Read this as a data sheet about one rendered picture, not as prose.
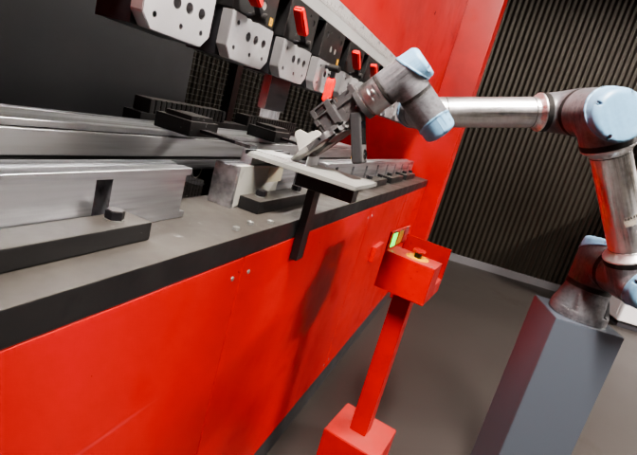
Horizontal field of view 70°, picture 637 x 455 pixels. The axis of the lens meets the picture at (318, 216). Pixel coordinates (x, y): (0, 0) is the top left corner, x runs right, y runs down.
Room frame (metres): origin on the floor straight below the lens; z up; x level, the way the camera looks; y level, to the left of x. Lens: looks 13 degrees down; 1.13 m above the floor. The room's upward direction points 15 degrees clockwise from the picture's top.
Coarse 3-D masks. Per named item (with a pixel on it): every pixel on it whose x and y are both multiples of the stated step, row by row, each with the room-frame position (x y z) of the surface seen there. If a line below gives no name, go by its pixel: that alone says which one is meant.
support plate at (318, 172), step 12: (252, 156) 1.02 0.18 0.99; (264, 156) 1.02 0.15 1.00; (288, 168) 0.99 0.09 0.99; (300, 168) 1.00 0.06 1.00; (312, 168) 1.05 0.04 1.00; (324, 168) 1.11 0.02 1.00; (324, 180) 0.97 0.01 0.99; (336, 180) 0.96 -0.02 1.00; (348, 180) 1.01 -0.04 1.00; (360, 180) 1.07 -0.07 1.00
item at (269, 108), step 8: (264, 80) 1.07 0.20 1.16; (272, 80) 1.07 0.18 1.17; (280, 80) 1.11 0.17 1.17; (264, 88) 1.07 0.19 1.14; (272, 88) 1.08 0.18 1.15; (280, 88) 1.12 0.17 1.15; (288, 88) 1.16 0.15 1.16; (264, 96) 1.07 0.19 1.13; (272, 96) 1.09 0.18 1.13; (280, 96) 1.12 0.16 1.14; (264, 104) 1.07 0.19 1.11; (272, 104) 1.10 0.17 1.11; (280, 104) 1.13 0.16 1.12; (264, 112) 1.09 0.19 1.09; (272, 112) 1.13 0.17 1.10; (280, 112) 1.16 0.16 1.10
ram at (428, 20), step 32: (320, 0) 1.14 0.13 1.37; (352, 0) 1.32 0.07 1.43; (384, 0) 1.58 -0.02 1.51; (416, 0) 1.96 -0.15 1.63; (448, 0) 2.56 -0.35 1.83; (352, 32) 1.38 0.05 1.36; (384, 32) 1.67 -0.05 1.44; (416, 32) 2.10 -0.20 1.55; (448, 32) 2.83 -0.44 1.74; (384, 64) 1.78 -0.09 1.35
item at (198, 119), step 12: (168, 108) 1.16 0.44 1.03; (156, 120) 1.15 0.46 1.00; (168, 120) 1.14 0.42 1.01; (180, 120) 1.13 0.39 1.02; (192, 120) 1.14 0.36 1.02; (204, 120) 1.19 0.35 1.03; (180, 132) 1.13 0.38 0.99; (192, 132) 1.13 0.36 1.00; (204, 132) 1.16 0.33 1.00; (216, 132) 1.23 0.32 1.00; (240, 144) 1.12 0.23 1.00
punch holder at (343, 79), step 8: (344, 48) 1.39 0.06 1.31; (352, 48) 1.41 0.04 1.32; (360, 48) 1.48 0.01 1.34; (344, 56) 1.39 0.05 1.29; (360, 56) 1.50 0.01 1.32; (344, 64) 1.39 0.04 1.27; (352, 64) 1.44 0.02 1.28; (344, 72) 1.39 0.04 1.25; (336, 80) 1.39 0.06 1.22; (344, 80) 1.41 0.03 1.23; (352, 80) 1.47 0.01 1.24; (336, 88) 1.39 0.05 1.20; (344, 88) 1.43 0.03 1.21; (336, 96) 1.40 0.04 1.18
